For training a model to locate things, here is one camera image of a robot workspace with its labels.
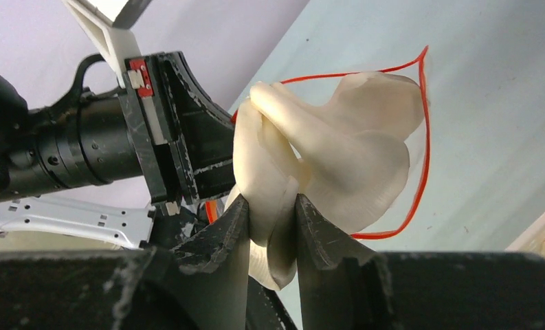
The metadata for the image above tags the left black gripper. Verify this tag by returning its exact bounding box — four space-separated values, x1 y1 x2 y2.
119 51 235 215

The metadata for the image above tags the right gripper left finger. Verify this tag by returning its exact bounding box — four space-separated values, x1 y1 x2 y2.
172 196 249 329

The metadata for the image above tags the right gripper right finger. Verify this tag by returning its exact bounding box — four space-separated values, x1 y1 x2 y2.
296 194 393 329

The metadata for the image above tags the clear zip top bag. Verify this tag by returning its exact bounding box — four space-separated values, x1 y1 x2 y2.
203 45 432 241

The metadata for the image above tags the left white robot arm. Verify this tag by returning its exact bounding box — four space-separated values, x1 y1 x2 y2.
0 52 235 249

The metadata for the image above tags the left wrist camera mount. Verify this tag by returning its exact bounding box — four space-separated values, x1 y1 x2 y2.
63 1 151 91

